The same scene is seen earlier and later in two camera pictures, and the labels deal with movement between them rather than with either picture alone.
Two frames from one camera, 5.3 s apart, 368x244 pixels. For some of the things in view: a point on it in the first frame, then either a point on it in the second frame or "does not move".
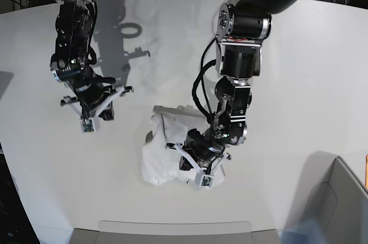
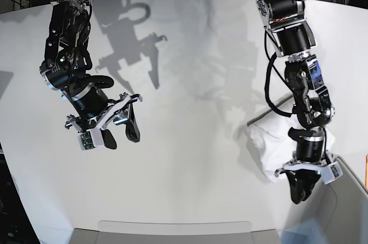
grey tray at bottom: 119,232 does not move
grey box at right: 332,194 does not move
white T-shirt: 171,125 to 274,146
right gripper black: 204,146 to 309,149
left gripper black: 89,94 does not move
